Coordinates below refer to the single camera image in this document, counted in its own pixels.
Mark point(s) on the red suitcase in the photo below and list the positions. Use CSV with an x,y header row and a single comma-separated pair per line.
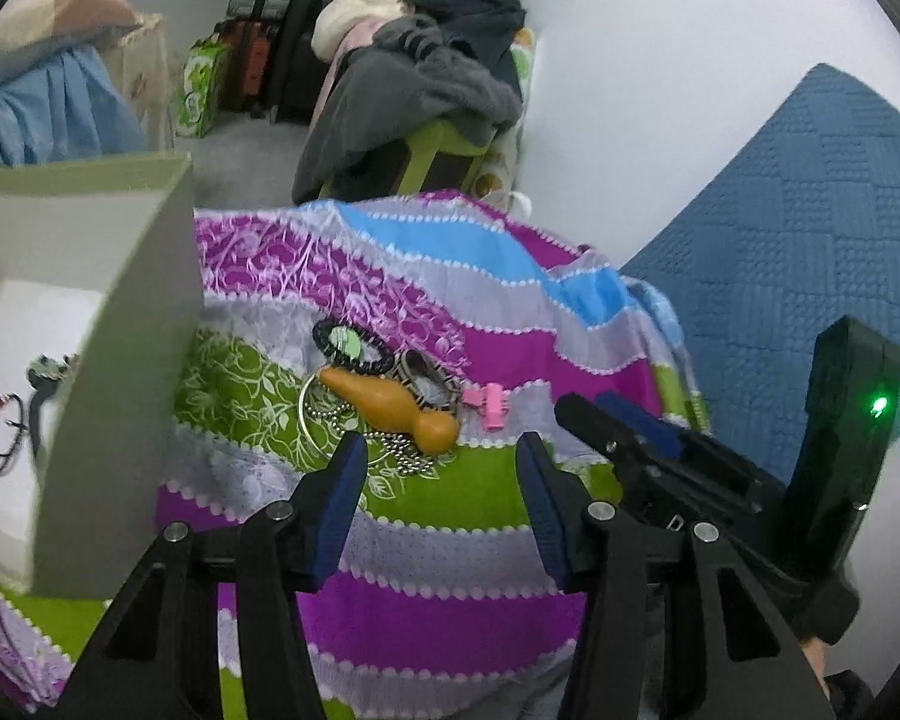
x,y
244,64

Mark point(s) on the wooden gourd pendant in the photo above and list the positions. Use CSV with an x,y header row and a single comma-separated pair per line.
x,y
420,424

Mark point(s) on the cream floral cloth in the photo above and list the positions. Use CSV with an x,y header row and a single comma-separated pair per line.
x,y
150,82

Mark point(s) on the blue quilted blanket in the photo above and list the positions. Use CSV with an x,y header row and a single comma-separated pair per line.
x,y
795,225

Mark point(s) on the light blue cloth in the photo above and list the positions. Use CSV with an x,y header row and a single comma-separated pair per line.
x,y
60,112

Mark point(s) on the black suitcase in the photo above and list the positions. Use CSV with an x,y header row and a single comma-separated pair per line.
x,y
300,60

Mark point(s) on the white cardboard box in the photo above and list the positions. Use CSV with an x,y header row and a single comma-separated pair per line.
x,y
120,390

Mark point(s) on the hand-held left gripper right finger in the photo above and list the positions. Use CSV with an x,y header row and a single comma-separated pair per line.
x,y
544,510

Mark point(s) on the pink hair clip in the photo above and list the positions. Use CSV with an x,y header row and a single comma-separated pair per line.
x,y
491,405

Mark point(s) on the green chair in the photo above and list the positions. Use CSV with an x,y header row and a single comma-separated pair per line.
x,y
427,146

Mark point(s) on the pink garment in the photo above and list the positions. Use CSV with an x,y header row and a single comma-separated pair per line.
x,y
341,67

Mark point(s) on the patterned silver bangles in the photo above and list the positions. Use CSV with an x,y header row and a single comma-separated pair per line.
x,y
418,367

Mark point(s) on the thin silver bangle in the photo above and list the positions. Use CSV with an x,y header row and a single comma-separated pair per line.
x,y
301,412

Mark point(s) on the cream fleece garment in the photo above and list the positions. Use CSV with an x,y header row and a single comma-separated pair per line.
x,y
356,11

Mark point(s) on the fruit print cushion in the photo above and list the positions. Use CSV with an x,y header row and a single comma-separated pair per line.
x,y
487,178

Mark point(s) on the purple green striped floral cloth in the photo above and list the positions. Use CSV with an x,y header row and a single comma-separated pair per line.
x,y
420,615

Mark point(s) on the dark blue garment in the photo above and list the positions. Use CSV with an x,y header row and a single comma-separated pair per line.
x,y
465,7

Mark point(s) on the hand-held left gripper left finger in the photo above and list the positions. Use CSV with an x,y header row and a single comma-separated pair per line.
x,y
341,510

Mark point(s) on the green patterned bag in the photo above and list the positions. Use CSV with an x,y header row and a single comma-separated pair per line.
x,y
199,86

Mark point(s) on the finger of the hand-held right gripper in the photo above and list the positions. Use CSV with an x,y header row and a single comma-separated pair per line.
x,y
645,424
589,420

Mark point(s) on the pink cream checked pillow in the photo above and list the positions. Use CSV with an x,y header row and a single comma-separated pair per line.
x,y
52,19

